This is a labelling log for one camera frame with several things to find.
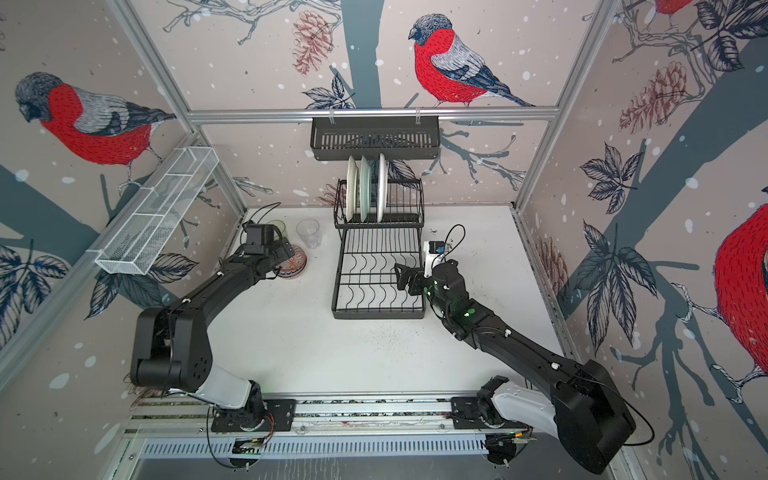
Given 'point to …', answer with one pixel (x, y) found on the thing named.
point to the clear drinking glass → (309, 229)
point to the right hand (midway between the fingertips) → (407, 267)
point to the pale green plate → (365, 187)
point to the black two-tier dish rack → (382, 221)
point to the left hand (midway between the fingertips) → (273, 248)
